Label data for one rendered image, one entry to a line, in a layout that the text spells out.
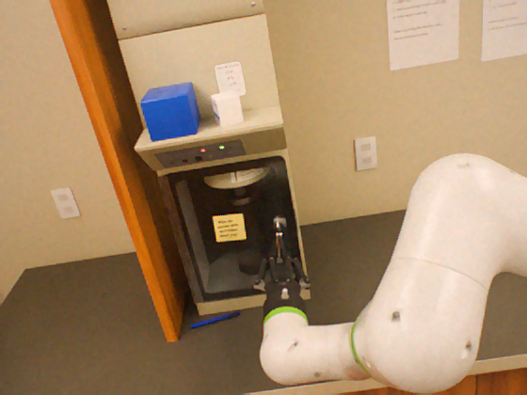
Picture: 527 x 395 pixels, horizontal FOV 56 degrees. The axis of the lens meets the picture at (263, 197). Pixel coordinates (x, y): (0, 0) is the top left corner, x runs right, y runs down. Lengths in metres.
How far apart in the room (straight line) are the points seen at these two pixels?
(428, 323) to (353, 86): 1.17
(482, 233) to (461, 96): 1.18
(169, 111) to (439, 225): 0.65
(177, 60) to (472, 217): 0.76
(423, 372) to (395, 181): 1.28
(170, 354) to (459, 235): 0.97
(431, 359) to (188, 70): 0.82
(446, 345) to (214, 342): 0.91
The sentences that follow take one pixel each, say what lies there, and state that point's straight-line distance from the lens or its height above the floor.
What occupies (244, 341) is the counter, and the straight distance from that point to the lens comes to 1.35.
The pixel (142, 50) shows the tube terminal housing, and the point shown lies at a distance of 1.15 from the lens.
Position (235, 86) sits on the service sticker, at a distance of 1.14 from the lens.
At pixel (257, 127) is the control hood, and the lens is 1.05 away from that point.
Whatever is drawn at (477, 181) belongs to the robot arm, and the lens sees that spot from 0.59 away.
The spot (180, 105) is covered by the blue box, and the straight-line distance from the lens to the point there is 1.05.
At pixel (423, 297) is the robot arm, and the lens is 0.54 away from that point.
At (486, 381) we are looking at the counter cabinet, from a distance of 1.37.
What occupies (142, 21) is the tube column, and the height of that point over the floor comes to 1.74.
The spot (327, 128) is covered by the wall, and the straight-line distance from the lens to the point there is 1.65.
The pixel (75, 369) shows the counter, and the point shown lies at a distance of 1.47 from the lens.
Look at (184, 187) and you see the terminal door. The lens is 1.23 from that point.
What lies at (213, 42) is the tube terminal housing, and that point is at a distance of 1.12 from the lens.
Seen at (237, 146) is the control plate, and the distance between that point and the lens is 1.11.
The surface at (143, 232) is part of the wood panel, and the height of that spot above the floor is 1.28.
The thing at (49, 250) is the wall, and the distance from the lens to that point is 1.98.
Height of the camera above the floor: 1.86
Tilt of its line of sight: 27 degrees down
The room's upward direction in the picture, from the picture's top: 11 degrees counter-clockwise
